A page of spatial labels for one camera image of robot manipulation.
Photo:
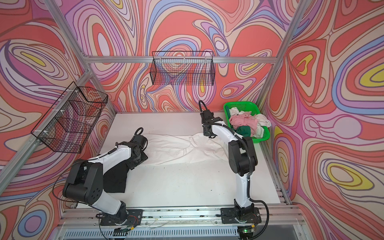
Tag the black wire basket wall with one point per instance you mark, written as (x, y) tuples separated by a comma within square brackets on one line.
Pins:
[(183, 68), (66, 127)]

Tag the aluminium frame right post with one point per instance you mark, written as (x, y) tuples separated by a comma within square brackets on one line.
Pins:
[(293, 26)]

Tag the aluminium frame left diagonal bar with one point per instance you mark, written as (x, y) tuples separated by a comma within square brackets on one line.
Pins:
[(41, 96)]

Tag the green plastic basket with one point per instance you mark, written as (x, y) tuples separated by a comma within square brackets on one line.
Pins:
[(245, 106)]

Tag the black wire basket back wall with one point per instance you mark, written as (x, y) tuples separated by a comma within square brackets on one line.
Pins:
[(183, 68)]

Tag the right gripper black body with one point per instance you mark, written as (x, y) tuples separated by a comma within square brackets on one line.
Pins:
[(209, 133)]

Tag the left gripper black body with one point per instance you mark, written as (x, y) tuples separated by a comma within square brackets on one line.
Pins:
[(136, 161)]

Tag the pink t shirt in basket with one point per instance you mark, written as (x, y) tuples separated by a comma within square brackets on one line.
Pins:
[(245, 119)]

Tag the white t shirt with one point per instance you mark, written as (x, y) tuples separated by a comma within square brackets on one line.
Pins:
[(170, 150)]

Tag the folded black t shirt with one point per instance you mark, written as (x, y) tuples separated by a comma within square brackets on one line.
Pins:
[(114, 180)]

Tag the white garment in basket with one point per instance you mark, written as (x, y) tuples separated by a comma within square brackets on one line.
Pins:
[(263, 121)]

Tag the black wire basket left wall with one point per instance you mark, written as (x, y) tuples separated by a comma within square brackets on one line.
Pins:
[(66, 127)]

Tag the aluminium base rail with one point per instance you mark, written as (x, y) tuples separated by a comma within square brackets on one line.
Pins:
[(183, 223)]

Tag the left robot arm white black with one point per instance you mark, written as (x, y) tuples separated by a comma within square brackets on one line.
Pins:
[(92, 181)]

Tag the aluminium frame post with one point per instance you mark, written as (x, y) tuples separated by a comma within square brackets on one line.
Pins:
[(62, 23), (293, 26)]

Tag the aluminium frame left post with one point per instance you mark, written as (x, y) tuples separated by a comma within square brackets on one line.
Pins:
[(62, 23)]

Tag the green garment in basket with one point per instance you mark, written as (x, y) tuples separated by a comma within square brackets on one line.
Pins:
[(245, 131)]

